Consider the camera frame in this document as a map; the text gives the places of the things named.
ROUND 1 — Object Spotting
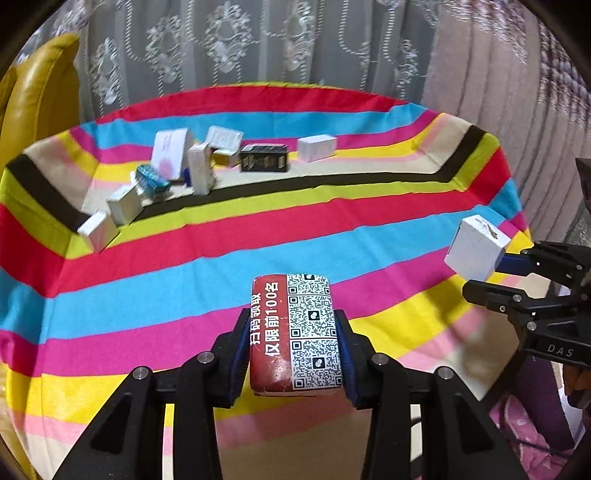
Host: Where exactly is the striped colourful cloth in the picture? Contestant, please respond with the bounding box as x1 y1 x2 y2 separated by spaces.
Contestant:
0 80 532 480

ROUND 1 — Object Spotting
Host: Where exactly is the black box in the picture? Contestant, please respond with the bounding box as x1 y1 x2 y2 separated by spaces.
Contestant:
239 144 290 173

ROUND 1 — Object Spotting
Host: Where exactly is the pinkish grey curtain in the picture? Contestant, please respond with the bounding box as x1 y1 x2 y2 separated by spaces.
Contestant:
419 0 591 234

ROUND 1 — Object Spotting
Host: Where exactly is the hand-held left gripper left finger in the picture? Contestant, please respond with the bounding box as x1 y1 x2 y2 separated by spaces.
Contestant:
60 308 252 480

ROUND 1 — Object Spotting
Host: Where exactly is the person's right hand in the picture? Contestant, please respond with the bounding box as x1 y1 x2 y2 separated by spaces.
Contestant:
561 364 591 408

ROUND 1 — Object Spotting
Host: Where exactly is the shiny teal box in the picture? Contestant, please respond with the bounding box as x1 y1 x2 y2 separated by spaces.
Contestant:
135 165 170 204

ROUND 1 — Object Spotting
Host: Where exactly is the white oblong box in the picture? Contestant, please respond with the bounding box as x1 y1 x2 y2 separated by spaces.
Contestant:
297 135 338 162

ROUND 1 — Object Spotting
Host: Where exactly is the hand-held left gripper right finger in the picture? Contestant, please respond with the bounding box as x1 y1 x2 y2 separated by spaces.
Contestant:
333 308 529 480

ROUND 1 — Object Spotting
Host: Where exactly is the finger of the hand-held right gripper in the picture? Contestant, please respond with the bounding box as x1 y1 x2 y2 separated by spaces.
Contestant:
463 279 553 324
496 240 591 284

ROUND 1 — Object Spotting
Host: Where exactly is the yellow sofa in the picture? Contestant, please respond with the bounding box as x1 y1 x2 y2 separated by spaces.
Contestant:
0 32 82 160

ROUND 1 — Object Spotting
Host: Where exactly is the white box with pink print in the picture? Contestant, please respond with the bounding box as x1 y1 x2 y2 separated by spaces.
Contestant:
151 128 197 182

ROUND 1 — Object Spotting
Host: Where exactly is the yellow gold box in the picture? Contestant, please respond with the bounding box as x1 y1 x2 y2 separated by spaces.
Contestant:
211 148 241 167

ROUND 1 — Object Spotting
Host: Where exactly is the narrow white box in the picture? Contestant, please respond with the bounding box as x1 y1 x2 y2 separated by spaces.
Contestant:
187 142 217 195

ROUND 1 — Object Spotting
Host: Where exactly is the white box with fine print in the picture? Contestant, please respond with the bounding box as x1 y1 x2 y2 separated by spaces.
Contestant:
205 126 244 151

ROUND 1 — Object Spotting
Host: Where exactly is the plain white cube box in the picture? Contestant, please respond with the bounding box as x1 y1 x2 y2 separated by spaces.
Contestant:
444 215 512 281

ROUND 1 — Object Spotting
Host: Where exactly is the white box with grey side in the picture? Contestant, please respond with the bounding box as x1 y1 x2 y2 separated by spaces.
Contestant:
107 185 144 225

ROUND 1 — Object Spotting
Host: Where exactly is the small white box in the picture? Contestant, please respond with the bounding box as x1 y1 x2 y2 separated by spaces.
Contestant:
78 210 120 254

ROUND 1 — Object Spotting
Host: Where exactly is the pink floral fabric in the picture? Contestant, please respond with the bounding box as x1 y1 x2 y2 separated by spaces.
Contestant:
488 396 583 468

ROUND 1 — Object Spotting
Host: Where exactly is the purple garment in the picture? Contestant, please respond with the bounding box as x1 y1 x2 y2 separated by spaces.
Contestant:
503 357 574 450

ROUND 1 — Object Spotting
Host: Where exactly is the red box with code print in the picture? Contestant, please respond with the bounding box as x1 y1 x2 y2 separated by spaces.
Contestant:
249 273 343 397

